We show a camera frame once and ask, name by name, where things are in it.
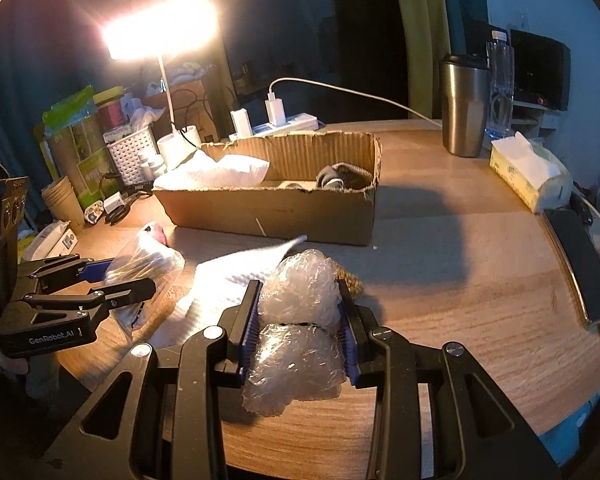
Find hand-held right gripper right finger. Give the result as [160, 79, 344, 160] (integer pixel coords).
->
[337, 280, 563, 480]

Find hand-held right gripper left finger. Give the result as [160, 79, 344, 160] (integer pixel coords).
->
[45, 280, 263, 480]

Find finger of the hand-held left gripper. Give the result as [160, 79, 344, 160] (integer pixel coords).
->
[19, 254, 117, 293]
[10, 277, 157, 317]

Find clear plastic bag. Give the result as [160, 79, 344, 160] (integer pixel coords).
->
[102, 222, 186, 331]

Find clear bubble wrap bundle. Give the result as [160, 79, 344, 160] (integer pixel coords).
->
[241, 248, 347, 417]

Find white paper towel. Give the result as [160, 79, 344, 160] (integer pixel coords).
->
[152, 150, 271, 192]
[152, 234, 308, 348]

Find brown scouring sponge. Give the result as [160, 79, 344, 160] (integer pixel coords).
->
[330, 257, 366, 302]

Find brown cardboard box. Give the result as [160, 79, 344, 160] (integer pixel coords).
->
[152, 131, 383, 247]

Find wet wipes pack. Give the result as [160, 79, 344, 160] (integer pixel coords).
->
[17, 220, 78, 263]

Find stack of paper cups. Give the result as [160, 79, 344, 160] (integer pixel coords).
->
[41, 176, 86, 228]

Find green paper cup package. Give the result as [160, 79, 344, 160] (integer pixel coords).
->
[42, 85, 118, 211]

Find small white bottles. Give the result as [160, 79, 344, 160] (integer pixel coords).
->
[137, 152, 166, 178]

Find white plastic basket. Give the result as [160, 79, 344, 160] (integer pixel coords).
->
[106, 125, 161, 186]

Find teal curtain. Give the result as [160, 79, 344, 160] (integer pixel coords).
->
[0, 35, 106, 181]
[450, 0, 486, 56]

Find red can with yellow lid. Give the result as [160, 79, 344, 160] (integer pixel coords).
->
[92, 87, 126, 131]

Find grey sock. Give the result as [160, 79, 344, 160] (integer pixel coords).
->
[315, 162, 373, 192]

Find brown paper bag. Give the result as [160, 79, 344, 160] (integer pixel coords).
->
[145, 77, 221, 143]

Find white power adapter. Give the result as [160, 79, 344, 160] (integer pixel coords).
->
[230, 108, 253, 138]

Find white power strip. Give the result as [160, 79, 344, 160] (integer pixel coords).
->
[228, 114, 320, 142]

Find white charger plug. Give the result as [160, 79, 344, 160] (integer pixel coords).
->
[265, 91, 286, 126]

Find black smartphone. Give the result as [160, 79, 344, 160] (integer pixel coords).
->
[542, 207, 600, 331]

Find tissue pack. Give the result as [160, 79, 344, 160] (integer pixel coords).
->
[489, 131, 573, 213]

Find white desk lamp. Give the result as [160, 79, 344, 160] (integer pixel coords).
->
[102, 0, 218, 171]

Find steel tumbler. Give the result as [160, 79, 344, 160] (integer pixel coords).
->
[439, 53, 493, 158]

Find white side desk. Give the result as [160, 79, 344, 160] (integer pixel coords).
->
[512, 100, 563, 133]

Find clear water bottle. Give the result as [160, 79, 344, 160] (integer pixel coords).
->
[485, 30, 516, 141]

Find yellow curtain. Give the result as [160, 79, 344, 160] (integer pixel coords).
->
[390, 0, 451, 121]

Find black monitor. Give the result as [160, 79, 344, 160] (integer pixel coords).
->
[510, 29, 571, 112]

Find white charger cable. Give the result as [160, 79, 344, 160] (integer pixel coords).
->
[269, 77, 443, 126]

